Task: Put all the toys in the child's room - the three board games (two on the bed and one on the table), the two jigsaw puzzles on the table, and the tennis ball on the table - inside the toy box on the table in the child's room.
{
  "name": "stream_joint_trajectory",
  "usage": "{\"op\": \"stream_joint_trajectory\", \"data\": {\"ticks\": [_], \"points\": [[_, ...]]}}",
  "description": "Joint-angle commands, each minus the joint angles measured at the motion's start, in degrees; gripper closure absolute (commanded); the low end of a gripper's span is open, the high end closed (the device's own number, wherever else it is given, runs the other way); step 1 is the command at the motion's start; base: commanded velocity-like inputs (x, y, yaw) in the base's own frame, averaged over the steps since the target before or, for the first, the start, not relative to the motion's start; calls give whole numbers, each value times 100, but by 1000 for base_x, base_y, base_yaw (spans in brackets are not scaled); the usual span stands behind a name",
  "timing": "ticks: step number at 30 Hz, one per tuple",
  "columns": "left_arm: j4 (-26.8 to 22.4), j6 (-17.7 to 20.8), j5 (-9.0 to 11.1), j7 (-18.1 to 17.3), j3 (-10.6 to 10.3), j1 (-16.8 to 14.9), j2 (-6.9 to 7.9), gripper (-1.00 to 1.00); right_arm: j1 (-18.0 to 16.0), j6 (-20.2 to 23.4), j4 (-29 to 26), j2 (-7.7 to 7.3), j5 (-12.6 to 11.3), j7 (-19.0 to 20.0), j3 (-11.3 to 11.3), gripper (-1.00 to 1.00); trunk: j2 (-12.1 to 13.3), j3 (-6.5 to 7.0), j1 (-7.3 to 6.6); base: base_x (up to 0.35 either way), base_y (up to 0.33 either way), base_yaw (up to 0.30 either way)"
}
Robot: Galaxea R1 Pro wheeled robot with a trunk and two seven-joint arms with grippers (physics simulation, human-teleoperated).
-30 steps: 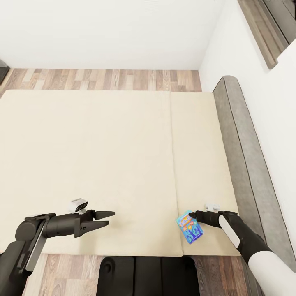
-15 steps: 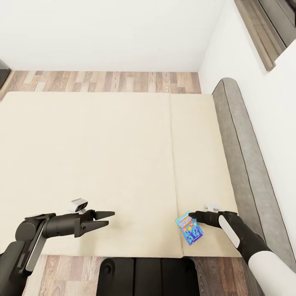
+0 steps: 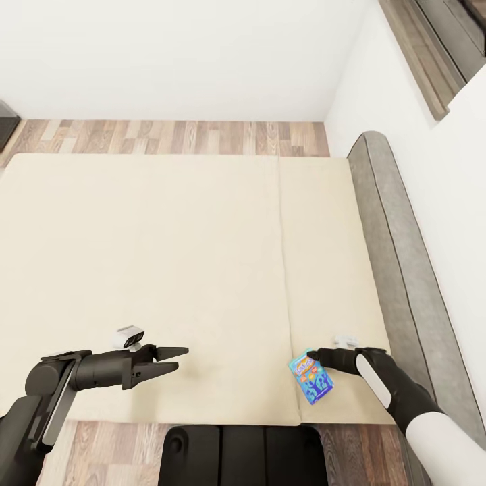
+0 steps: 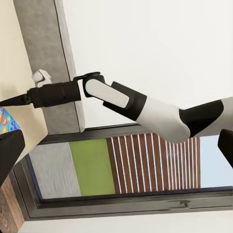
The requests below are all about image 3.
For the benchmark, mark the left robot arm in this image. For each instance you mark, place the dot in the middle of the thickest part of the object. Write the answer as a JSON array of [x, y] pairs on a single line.
[[31, 427]]

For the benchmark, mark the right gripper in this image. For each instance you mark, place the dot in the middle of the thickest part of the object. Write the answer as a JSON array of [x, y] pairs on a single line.
[[330, 358]]

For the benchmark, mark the door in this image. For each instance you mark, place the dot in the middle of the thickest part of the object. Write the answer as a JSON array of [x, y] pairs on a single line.
[[416, 473]]

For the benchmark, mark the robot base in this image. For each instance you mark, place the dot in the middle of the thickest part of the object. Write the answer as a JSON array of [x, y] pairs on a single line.
[[242, 455]]

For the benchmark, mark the fixed window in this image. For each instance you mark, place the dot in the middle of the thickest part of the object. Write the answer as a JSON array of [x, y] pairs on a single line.
[[444, 43]]

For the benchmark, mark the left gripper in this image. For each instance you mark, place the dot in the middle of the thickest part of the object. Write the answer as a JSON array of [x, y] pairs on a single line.
[[126, 368]]

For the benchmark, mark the board game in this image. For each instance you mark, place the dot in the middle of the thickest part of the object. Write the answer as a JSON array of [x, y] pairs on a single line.
[[311, 376]]

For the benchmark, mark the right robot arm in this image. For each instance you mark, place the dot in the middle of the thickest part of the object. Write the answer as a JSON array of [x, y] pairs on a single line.
[[449, 456]]

